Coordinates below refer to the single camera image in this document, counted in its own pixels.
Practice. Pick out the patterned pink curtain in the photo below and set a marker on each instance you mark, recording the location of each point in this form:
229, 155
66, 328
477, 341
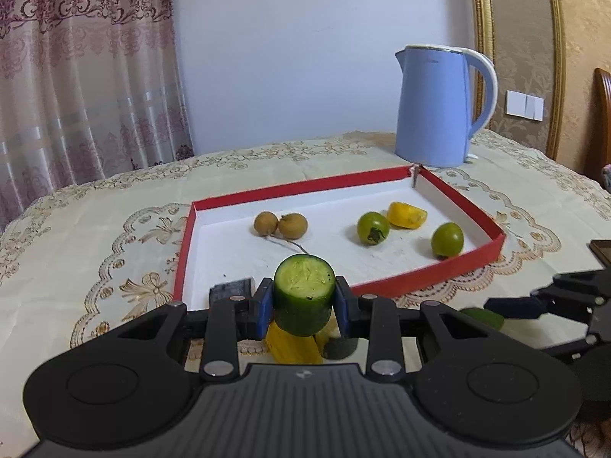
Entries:
86, 71

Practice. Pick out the white wall switch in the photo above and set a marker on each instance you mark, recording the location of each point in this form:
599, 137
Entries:
525, 105

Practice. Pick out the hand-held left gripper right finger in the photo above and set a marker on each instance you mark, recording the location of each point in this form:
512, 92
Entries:
342, 310

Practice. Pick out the yellow pepper piece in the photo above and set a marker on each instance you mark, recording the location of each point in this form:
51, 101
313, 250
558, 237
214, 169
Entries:
291, 349

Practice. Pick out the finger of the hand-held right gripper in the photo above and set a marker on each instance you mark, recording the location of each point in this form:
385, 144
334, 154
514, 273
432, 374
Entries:
513, 308
580, 282

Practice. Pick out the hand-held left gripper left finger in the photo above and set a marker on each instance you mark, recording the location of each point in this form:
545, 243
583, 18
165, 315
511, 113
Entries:
264, 307

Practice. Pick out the gold wall moulding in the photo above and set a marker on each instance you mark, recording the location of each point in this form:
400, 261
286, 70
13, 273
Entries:
482, 33
556, 57

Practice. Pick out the red cardboard box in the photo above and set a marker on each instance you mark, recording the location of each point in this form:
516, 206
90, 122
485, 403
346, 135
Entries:
286, 267

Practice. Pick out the yellow fruit piece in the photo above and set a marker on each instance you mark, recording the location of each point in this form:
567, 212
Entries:
406, 214

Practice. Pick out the wooden chair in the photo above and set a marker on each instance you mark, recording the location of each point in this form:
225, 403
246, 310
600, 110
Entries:
602, 119

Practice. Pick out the cucumber piece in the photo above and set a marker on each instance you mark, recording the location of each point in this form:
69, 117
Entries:
303, 296

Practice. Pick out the dark brown flat case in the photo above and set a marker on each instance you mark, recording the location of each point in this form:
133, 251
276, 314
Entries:
602, 251

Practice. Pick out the blue electric kettle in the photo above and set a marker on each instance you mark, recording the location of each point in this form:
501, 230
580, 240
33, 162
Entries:
432, 109

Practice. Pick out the green jujube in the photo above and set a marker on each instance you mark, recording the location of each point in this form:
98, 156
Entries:
482, 318
373, 228
447, 241

